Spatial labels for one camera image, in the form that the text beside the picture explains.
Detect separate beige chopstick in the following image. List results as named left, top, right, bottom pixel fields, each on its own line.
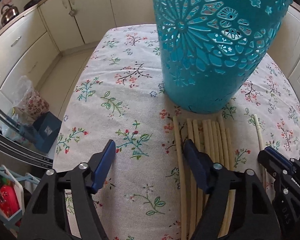
left=253, top=114, right=267, bottom=189

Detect cream kitchen cabinets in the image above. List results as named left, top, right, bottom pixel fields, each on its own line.
left=0, top=0, right=155, bottom=96

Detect red item on shelf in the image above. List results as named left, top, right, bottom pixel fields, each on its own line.
left=0, top=175, right=20, bottom=218

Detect leftmost beige chopstick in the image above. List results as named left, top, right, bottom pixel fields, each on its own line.
left=173, top=116, right=187, bottom=240

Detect dark blue cardboard box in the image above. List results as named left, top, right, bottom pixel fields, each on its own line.
left=24, top=112, right=62, bottom=153

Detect floral bin with plastic bag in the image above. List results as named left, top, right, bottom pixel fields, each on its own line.
left=12, top=75, right=50, bottom=122

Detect floral white tablecloth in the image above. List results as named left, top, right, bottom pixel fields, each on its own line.
left=53, top=24, right=300, bottom=239

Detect teal perforated plastic basket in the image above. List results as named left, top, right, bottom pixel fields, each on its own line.
left=153, top=0, right=293, bottom=114

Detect steel kettle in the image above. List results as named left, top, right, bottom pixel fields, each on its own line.
left=1, top=4, right=19, bottom=27

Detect light blue shelf frame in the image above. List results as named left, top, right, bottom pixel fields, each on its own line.
left=0, top=165, right=40, bottom=233

